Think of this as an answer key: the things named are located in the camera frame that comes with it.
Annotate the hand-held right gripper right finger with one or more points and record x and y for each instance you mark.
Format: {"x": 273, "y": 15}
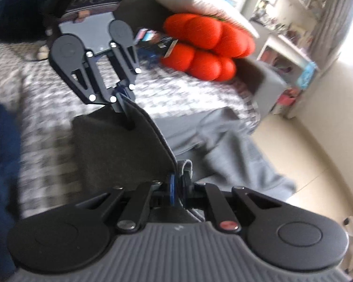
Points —
{"x": 188, "y": 194}

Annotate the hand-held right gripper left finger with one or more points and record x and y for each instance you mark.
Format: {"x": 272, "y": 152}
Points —
{"x": 172, "y": 191}

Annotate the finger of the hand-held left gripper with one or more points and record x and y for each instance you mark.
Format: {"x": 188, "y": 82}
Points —
{"x": 91, "y": 95}
{"x": 132, "y": 79}

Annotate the dark grey garment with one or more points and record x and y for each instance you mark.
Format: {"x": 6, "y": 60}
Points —
{"x": 120, "y": 152}

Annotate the person's left forearm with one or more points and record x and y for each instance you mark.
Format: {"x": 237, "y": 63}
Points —
{"x": 17, "y": 8}

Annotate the smartphone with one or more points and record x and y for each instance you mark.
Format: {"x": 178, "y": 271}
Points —
{"x": 153, "y": 39}

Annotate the white plush toy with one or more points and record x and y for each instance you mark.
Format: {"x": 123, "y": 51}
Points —
{"x": 42, "y": 53}

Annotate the grey checked quilted blanket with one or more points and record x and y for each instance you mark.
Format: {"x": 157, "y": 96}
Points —
{"x": 179, "y": 94}

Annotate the orange pumpkin cushion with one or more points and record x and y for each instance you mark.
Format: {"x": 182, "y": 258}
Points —
{"x": 208, "y": 35}

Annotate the white pillow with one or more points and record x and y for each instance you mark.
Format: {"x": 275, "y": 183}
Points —
{"x": 208, "y": 6}

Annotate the grey sofa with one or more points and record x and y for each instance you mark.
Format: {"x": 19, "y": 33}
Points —
{"x": 267, "y": 88}

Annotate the pink basket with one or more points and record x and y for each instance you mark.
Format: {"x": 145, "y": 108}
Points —
{"x": 286, "y": 98}

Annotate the white desk with shelves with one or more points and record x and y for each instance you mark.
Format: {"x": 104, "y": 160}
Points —
{"x": 282, "y": 39}

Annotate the blue plastic bag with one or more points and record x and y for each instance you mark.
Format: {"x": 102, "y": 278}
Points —
{"x": 307, "y": 75}

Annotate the grey curtain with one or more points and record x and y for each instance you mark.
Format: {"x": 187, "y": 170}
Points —
{"x": 335, "y": 14}

